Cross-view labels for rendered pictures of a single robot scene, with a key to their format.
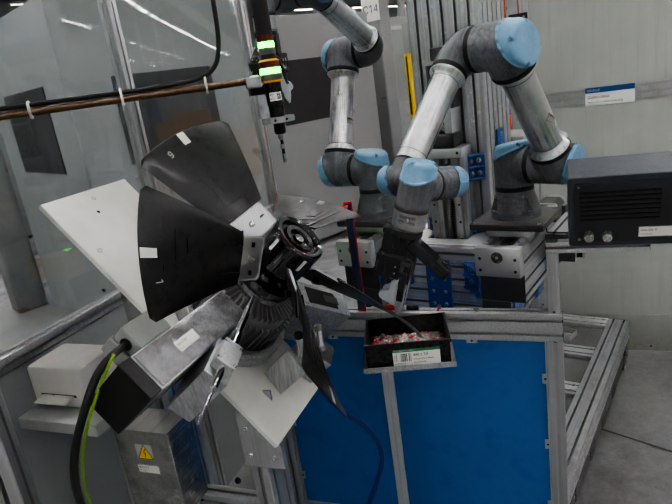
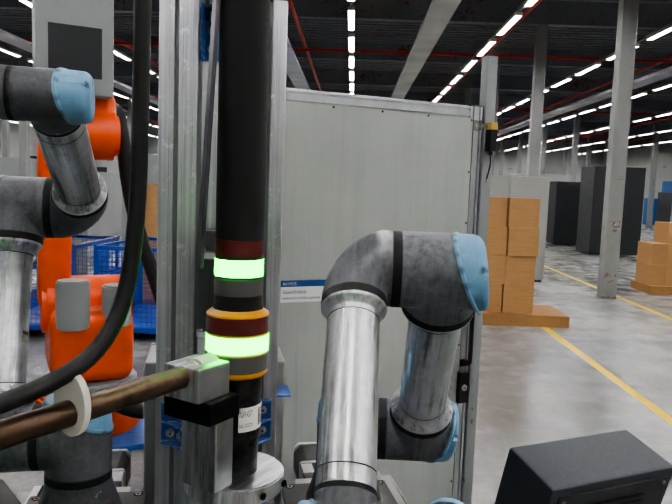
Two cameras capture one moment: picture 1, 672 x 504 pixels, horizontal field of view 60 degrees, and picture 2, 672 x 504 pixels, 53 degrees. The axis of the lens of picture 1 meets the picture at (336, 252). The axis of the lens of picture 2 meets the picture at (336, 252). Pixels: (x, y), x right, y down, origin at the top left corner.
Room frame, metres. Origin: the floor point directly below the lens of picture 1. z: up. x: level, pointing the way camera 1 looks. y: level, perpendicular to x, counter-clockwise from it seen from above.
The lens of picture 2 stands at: (0.91, 0.37, 1.67)
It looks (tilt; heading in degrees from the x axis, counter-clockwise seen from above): 6 degrees down; 313
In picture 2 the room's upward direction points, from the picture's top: 2 degrees clockwise
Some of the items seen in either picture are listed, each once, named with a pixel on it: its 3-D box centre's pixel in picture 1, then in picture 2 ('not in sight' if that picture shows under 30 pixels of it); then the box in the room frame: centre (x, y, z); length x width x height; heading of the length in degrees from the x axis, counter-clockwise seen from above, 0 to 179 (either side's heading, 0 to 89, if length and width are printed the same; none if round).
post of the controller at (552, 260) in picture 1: (553, 276); not in sight; (1.40, -0.55, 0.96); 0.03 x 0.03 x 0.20; 68
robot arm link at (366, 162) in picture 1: (371, 168); (74, 432); (2.04, -0.17, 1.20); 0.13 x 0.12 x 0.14; 57
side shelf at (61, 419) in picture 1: (109, 387); not in sight; (1.37, 0.63, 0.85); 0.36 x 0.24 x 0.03; 158
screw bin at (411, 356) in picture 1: (407, 340); not in sight; (1.39, -0.15, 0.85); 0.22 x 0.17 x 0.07; 83
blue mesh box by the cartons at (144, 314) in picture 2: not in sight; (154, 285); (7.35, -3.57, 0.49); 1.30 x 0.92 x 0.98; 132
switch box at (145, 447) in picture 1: (162, 460); not in sight; (1.19, 0.48, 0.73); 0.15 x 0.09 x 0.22; 68
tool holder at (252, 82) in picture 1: (270, 99); (226, 422); (1.27, 0.09, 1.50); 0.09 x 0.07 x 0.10; 103
